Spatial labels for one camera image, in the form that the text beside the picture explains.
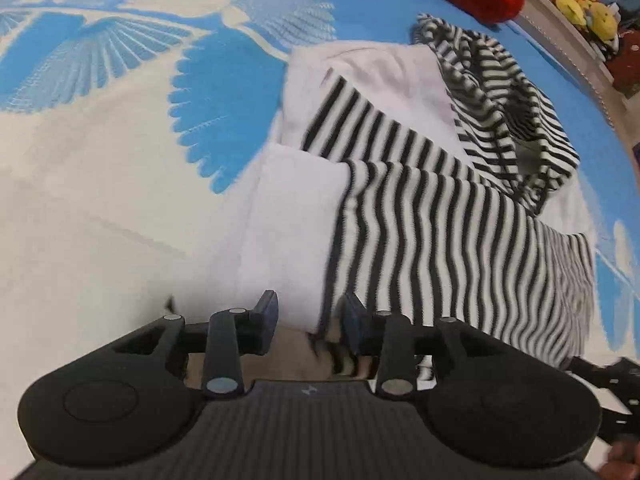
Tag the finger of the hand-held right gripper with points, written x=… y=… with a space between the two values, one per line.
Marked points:
x=587 y=367

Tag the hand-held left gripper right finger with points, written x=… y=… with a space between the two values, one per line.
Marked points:
x=354 y=320

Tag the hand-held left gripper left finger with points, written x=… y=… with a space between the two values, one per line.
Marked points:
x=265 y=317

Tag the white black striped hooded top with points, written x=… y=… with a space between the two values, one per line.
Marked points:
x=430 y=220

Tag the person's right hand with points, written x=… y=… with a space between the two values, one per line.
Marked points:
x=625 y=460

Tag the blue white bird print blanket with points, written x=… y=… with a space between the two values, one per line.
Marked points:
x=125 y=150

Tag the yellow plush toy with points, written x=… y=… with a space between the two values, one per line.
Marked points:
x=602 y=19
x=571 y=7

